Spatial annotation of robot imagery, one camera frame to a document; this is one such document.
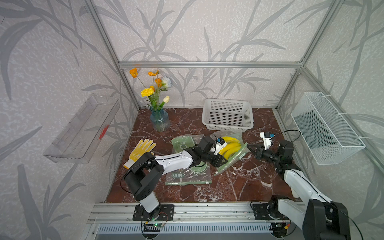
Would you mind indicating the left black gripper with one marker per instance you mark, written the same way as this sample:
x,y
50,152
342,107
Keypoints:
x,y
218,160

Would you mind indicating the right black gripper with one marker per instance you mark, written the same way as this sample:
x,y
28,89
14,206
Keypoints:
x,y
260,152

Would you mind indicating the yellow banana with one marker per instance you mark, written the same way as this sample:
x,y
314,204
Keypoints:
x,y
228,147
230,140
232,151

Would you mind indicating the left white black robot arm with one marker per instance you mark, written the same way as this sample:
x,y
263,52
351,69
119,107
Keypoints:
x,y
144,175

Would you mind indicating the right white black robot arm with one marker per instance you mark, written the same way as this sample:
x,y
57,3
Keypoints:
x,y
318,216

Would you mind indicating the left zip-top bag with bananas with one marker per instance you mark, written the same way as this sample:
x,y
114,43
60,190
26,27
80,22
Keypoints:
x,y
182,171

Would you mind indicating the white plastic basket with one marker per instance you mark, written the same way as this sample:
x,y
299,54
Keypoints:
x,y
231,115

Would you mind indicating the blue glass vase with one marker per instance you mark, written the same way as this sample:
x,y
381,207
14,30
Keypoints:
x,y
160,120

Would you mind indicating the yellow work glove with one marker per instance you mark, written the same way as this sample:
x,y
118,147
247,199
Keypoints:
x,y
142,147

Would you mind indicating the artificial flower bouquet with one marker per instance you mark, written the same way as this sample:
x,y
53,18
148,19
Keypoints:
x,y
153,92

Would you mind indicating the right circuit board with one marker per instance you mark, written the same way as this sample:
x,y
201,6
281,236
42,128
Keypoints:
x,y
280,230

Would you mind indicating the circuit board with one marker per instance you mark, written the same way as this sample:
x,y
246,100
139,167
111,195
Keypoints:
x,y
153,227
280,230

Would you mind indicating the left circuit board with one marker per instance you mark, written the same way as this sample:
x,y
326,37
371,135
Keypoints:
x,y
153,227

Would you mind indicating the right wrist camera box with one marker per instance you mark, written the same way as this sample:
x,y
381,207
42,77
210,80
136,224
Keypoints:
x,y
267,138

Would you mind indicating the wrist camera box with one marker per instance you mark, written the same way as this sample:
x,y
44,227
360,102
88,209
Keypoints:
x,y
219,144
267,138

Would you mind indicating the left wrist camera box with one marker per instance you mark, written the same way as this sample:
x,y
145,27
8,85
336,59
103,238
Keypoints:
x,y
219,144

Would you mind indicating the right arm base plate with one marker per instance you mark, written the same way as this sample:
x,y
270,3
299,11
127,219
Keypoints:
x,y
261,211

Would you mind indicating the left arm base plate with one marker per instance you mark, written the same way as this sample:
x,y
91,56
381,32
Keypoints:
x,y
163,212

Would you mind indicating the white wire mesh basket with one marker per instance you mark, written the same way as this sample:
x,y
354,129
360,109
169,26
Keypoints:
x,y
328,135

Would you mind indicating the aluminium front rail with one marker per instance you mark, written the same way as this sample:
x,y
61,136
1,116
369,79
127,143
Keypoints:
x,y
206,212

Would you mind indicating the clear acrylic wall shelf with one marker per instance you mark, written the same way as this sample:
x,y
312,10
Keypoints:
x,y
79,140

